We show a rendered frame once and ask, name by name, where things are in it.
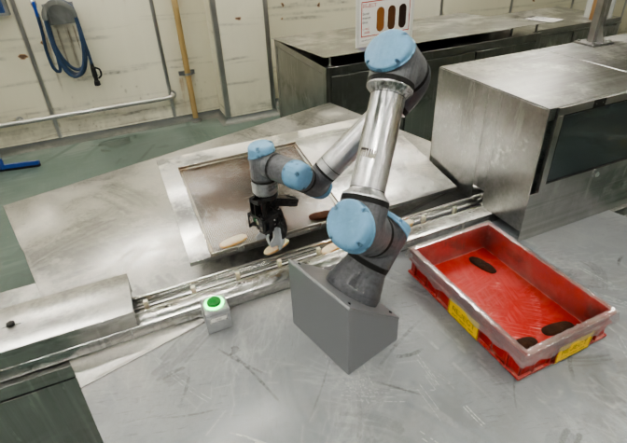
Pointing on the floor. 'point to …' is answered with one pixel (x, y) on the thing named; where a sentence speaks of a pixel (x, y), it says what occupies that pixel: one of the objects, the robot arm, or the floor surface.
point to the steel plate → (142, 234)
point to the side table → (381, 370)
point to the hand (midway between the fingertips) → (275, 242)
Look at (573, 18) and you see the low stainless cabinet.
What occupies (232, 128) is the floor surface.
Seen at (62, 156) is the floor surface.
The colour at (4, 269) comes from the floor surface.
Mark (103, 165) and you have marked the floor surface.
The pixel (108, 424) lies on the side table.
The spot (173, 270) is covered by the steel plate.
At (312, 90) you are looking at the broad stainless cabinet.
